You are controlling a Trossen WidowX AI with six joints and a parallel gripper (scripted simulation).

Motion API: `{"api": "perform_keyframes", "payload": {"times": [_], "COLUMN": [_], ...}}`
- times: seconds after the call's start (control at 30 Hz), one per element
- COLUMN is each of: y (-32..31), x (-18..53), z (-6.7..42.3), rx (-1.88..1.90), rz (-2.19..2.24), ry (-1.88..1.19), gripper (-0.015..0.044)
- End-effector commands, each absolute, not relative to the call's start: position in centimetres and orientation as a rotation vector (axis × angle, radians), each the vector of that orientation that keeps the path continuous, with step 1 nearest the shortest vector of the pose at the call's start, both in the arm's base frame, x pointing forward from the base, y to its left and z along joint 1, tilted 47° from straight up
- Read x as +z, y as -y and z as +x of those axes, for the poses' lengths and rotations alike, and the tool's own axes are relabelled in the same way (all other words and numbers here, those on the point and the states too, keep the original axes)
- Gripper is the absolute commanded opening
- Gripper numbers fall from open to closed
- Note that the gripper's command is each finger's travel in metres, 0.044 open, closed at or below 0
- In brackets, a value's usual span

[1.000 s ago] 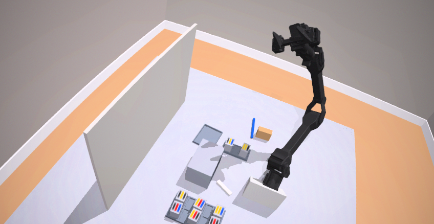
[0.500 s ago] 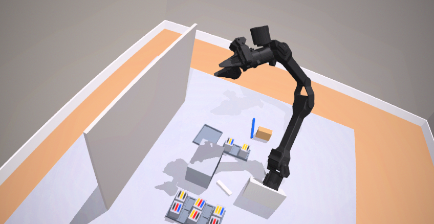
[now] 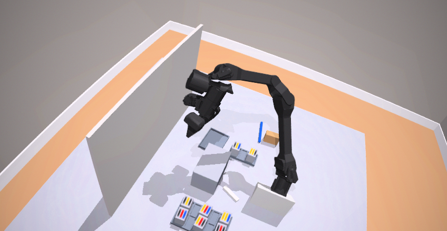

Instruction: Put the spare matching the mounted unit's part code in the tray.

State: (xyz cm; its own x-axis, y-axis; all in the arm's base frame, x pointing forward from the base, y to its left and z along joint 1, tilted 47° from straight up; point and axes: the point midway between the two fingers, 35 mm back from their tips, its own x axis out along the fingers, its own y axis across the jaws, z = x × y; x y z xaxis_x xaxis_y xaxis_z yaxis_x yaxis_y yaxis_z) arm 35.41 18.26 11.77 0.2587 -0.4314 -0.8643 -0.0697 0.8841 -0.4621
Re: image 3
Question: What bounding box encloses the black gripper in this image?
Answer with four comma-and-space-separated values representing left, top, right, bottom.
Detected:
184, 95, 221, 138

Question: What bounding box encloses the white rectangular bar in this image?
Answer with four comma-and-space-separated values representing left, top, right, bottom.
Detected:
223, 185, 239, 202

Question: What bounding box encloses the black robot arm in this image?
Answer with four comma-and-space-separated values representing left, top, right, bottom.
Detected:
183, 63, 298, 197

